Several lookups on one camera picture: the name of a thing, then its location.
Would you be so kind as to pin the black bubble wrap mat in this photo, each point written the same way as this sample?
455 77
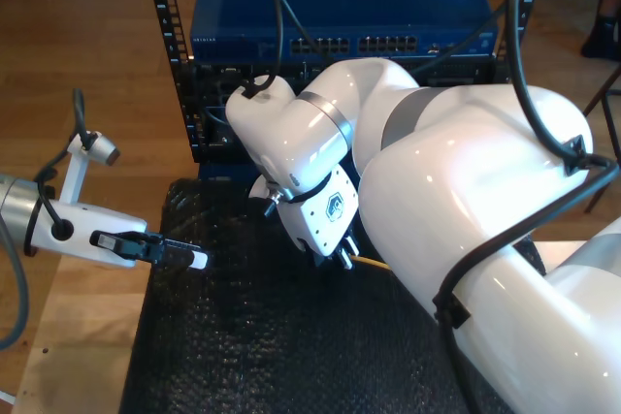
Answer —
242 360

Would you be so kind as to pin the black rack server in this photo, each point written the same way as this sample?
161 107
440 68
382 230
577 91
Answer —
466 77

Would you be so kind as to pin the black metal chair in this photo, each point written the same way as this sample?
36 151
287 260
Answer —
601 94

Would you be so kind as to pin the person's leg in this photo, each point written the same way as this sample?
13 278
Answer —
601 41

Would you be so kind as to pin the dark rack base plate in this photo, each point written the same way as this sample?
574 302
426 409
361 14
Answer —
223 172

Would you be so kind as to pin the blue network switch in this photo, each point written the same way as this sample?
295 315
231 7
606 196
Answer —
364 7

